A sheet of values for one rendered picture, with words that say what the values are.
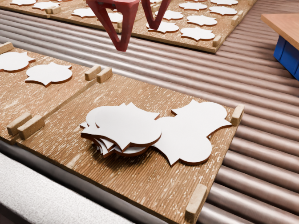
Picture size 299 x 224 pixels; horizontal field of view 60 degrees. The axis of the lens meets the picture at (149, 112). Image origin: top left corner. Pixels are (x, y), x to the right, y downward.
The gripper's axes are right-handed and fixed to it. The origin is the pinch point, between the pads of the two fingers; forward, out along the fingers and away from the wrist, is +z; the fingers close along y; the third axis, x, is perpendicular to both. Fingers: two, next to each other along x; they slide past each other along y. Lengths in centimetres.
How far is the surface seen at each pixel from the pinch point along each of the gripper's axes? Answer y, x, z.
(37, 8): 61, 97, 22
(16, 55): 17, 59, 22
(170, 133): 5.7, -3.3, 23.1
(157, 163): -1.7, -4.0, 24.9
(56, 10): 60, 83, 21
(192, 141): 5.6, -8.3, 23.2
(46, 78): 10.7, 38.7, 22.8
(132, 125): -0.1, 2.4, 18.7
